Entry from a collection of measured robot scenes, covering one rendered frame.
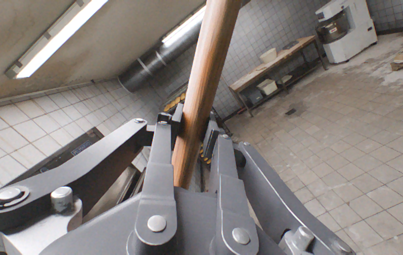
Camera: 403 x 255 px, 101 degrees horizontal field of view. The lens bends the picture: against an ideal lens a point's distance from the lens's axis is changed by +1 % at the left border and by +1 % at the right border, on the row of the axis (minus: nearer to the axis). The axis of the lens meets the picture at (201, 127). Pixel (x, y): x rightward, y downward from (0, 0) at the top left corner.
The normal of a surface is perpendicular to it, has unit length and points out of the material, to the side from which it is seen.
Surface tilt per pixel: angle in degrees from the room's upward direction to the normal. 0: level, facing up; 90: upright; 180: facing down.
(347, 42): 90
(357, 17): 90
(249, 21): 90
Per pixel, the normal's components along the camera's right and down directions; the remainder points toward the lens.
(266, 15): 0.03, 0.37
